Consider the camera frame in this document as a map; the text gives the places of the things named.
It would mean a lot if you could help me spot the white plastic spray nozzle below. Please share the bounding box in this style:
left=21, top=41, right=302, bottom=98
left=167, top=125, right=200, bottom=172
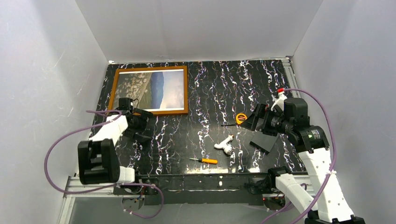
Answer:
left=214, top=134, right=234, bottom=156

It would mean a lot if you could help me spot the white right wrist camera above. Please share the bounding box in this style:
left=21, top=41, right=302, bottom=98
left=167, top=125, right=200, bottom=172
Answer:
left=271, top=88, right=287, bottom=112

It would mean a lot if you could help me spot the aluminium side rail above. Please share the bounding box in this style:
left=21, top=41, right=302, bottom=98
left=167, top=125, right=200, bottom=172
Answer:
left=281, top=58, right=298, bottom=89

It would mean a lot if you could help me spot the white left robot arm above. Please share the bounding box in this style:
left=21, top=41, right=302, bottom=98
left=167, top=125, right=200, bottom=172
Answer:
left=78, top=98, right=154, bottom=185

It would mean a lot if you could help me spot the orange handled screwdriver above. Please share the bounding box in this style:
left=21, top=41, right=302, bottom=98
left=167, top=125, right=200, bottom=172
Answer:
left=190, top=158, right=218, bottom=165

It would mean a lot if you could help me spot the aluminium rail base frame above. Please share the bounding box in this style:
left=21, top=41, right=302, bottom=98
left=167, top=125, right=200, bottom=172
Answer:
left=58, top=173, right=298, bottom=224

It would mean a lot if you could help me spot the wooden picture frame with photo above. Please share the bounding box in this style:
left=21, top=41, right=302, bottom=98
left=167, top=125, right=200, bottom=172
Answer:
left=108, top=65, right=188, bottom=116

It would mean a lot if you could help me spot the yellow tape measure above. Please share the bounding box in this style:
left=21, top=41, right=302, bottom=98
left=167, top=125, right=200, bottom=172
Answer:
left=235, top=113, right=248, bottom=125

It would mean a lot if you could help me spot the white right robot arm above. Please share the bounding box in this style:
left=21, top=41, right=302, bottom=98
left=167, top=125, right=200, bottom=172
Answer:
left=241, top=98, right=365, bottom=224

